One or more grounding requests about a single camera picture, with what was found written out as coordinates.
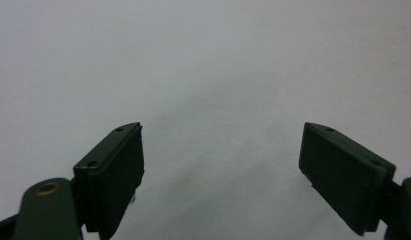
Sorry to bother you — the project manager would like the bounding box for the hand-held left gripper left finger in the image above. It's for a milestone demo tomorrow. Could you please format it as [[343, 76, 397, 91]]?
[[72, 121, 145, 240]]

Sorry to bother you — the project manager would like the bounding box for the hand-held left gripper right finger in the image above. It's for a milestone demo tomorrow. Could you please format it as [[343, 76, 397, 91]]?
[[298, 121, 397, 237]]

